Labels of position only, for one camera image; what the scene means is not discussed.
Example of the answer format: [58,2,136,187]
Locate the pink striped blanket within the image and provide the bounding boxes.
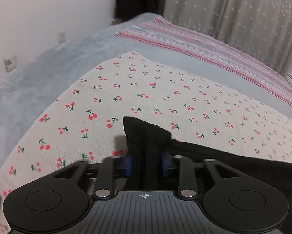
[117,16,292,107]

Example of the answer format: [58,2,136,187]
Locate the black pants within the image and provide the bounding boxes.
[122,116,292,234]

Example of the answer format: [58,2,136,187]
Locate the grey dotted curtain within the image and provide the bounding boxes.
[163,0,292,74]

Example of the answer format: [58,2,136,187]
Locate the white wall socket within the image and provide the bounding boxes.
[57,32,66,44]
[4,56,17,73]

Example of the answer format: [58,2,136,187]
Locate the cherry print bed sheet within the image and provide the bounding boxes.
[0,51,292,233]

